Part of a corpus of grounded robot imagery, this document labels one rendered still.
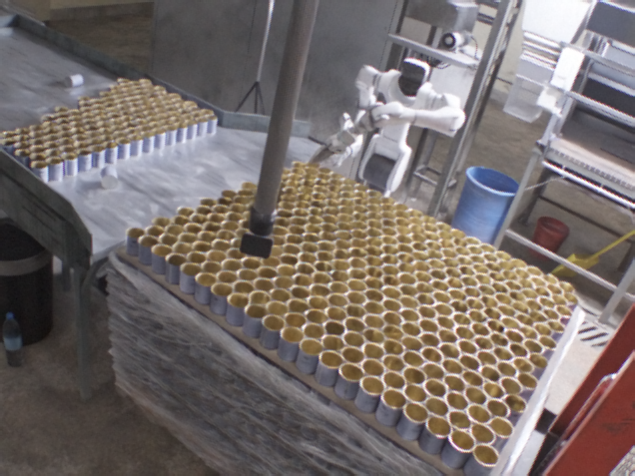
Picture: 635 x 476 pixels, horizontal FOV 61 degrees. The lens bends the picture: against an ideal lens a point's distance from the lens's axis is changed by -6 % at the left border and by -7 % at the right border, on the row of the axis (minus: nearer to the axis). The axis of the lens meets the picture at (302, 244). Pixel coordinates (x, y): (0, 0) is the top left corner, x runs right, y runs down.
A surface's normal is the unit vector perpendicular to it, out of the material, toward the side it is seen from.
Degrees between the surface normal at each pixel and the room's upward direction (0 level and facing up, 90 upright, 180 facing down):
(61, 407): 0
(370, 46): 90
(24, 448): 0
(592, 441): 90
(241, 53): 90
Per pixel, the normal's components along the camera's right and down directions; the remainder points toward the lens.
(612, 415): -0.59, 0.34
